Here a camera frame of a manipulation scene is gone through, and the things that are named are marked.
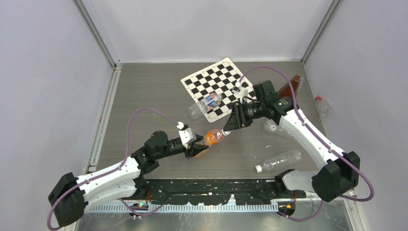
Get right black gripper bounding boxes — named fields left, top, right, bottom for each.
left=223, top=101, right=265, bottom=132

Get orange crushed plastic bottle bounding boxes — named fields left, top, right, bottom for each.
left=203, top=129, right=226, bottom=155

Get clear bottle blue label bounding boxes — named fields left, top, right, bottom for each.
left=188, top=92, right=222, bottom=120

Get clear plastic bottle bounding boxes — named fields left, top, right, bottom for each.
left=254, top=150, right=304, bottom=173

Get white green cap front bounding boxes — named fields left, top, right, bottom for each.
left=222, top=130, right=231, bottom=136

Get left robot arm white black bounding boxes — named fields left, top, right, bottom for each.
left=48, top=129, right=209, bottom=231

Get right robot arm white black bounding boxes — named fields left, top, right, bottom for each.
left=223, top=80, right=360, bottom=202

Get upright bottle white red cap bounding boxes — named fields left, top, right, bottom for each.
left=264, top=120, right=293, bottom=139

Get black white chessboard mat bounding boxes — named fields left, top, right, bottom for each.
left=180, top=58, right=242, bottom=123

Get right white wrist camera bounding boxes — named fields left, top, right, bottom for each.
left=231, top=81, right=248, bottom=103

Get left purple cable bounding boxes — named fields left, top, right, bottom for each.
left=47, top=108, right=185, bottom=231

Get purple cable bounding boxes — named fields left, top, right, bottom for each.
left=47, top=108, right=185, bottom=231
left=239, top=66, right=375, bottom=202

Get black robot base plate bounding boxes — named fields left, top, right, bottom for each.
left=147, top=179, right=306, bottom=205

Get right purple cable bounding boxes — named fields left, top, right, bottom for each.
left=239, top=66, right=375, bottom=202

